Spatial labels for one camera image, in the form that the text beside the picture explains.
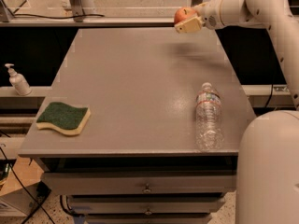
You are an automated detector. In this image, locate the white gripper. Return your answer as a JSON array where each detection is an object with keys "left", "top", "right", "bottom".
[{"left": 175, "top": 0, "right": 224, "bottom": 34}]

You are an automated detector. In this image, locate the red apple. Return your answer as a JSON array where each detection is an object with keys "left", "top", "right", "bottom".
[{"left": 174, "top": 7, "right": 196, "bottom": 24}]

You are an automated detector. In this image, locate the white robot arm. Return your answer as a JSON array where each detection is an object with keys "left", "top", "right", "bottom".
[{"left": 174, "top": 0, "right": 299, "bottom": 224}]

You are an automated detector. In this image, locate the green and yellow sponge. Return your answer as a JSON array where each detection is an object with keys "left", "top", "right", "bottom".
[{"left": 36, "top": 102, "right": 91, "bottom": 136}]

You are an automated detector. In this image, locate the grey drawer cabinet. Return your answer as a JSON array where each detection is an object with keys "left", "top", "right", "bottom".
[{"left": 21, "top": 28, "right": 254, "bottom": 224}]

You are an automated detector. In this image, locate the clear plastic water bottle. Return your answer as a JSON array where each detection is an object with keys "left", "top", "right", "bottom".
[{"left": 195, "top": 82, "right": 223, "bottom": 151}]

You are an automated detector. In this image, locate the white pump dispenser bottle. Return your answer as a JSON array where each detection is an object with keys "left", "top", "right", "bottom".
[{"left": 5, "top": 63, "right": 31, "bottom": 96}]

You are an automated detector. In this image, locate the middle grey drawer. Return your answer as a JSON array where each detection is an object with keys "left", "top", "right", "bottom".
[{"left": 68, "top": 195, "right": 224, "bottom": 215}]

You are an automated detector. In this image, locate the cardboard box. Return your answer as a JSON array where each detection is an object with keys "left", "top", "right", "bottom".
[{"left": 0, "top": 156, "right": 45, "bottom": 217}]

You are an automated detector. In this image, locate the black cable on ledge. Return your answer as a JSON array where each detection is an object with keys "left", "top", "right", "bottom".
[{"left": 12, "top": 13, "right": 106, "bottom": 21}]

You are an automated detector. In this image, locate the left metal bracket post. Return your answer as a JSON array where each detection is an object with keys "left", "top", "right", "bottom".
[{"left": 69, "top": 0, "right": 84, "bottom": 22}]

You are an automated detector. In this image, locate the black floor cable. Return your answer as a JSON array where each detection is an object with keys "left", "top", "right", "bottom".
[{"left": 0, "top": 147, "right": 56, "bottom": 224}]

